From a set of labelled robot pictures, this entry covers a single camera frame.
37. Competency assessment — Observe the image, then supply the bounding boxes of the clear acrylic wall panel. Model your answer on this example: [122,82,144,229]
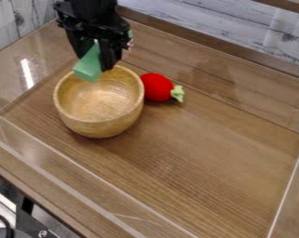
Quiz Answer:
[0,115,199,238]

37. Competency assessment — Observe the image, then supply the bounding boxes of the black table leg frame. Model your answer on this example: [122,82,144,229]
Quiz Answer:
[0,195,61,238]

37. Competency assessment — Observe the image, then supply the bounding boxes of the red plush strawberry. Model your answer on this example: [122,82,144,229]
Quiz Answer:
[140,73,184,102]

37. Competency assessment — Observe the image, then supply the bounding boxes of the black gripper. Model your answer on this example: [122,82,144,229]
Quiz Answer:
[53,0,132,71]

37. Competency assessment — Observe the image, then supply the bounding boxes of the wooden brown bowl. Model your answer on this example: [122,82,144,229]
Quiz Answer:
[53,65,144,139]

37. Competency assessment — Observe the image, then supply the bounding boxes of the green foam block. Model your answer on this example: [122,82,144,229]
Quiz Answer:
[73,30,132,82]

